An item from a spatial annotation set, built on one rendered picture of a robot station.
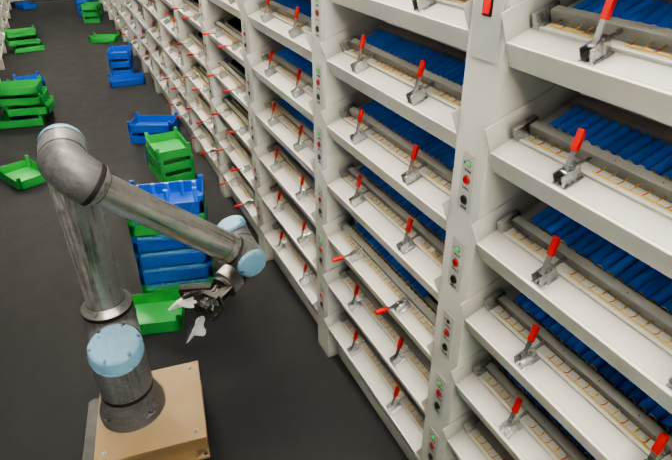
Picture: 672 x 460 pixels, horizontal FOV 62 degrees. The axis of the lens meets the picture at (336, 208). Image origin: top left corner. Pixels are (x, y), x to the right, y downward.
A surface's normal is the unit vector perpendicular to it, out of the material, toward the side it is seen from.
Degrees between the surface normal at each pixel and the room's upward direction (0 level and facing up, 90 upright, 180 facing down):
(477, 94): 90
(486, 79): 90
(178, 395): 2
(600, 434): 21
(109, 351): 6
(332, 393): 0
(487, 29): 90
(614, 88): 111
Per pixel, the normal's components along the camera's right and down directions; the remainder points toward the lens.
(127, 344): 0.01, -0.81
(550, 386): -0.32, -0.73
